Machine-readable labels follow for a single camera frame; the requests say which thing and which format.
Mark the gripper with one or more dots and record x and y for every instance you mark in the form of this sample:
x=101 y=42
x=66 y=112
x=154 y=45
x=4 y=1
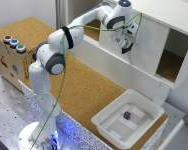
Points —
x=122 y=36

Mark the white sliding door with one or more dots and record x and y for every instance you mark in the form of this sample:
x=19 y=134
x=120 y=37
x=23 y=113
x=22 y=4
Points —
x=149 y=43

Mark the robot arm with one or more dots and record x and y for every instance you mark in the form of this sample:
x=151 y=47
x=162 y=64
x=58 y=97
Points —
x=44 y=53

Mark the white cabinet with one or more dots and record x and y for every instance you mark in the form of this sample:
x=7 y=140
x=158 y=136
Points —
x=180 y=40

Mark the purple block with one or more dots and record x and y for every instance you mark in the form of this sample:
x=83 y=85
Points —
x=127 y=115

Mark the white plastic box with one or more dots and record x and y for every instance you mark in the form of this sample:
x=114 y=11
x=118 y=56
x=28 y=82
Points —
x=127 y=118

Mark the green button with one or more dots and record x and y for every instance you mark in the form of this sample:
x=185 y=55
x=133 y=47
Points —
x=20 y=48

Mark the wooden drawer box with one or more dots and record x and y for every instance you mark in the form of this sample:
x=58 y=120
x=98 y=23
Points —
x=17 y=43

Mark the blue button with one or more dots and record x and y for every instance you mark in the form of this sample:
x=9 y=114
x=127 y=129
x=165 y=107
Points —
x=14 y=43

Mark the red button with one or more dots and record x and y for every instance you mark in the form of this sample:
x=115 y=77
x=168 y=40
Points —
x=7 y=39

